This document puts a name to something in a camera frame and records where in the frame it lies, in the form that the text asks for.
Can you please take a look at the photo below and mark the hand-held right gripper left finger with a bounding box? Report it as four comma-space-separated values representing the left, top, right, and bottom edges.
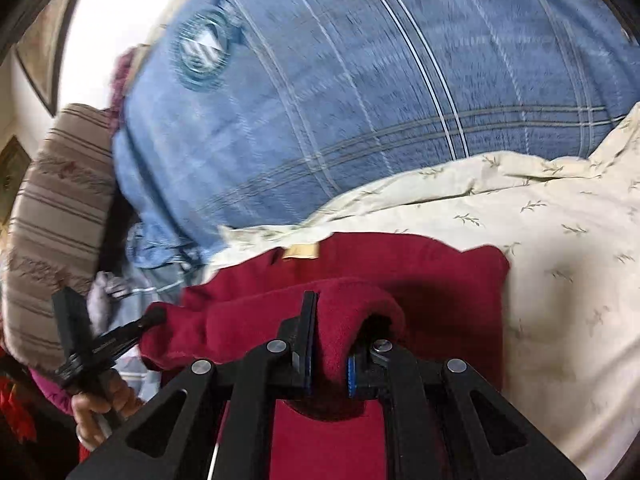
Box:
65, 290, 319, 480

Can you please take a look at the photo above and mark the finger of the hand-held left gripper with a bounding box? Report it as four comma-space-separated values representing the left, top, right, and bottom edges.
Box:
105, 306, 167, 356

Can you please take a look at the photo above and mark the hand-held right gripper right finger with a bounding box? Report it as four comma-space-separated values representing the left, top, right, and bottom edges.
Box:
346, 339, 587, 480

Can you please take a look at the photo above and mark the red sweater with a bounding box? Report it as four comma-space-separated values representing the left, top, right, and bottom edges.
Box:
139, 232, 511, 480

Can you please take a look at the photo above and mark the person's left hand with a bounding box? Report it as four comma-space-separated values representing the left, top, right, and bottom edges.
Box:
70, 367, 146, 453

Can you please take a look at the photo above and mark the grey star-print cloth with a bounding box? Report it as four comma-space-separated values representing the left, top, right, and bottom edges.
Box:
112, 255, 188, 401

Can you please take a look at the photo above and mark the small grey cloth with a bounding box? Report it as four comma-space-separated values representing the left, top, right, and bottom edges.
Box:
87, 271, 133, 336

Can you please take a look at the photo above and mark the red clothing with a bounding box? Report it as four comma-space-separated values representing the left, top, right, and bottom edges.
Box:
0, 375, 38, 443

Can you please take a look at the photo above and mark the beige striped cushion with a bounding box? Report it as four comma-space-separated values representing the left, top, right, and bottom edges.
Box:
0, 104, 118, 376

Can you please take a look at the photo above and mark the cream leaf-print bed sheet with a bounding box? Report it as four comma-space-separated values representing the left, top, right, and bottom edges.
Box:
210, 102, 640, 480

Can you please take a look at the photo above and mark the maroon cloth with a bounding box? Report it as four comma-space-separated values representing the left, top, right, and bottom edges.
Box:
107, 45, 151, 133

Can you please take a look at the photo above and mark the gold picture frame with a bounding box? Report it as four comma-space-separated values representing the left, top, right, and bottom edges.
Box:
0, 137, 32, 221

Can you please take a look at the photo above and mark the dark picture frame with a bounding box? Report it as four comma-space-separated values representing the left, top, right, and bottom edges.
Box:
12, 0, 101, 116

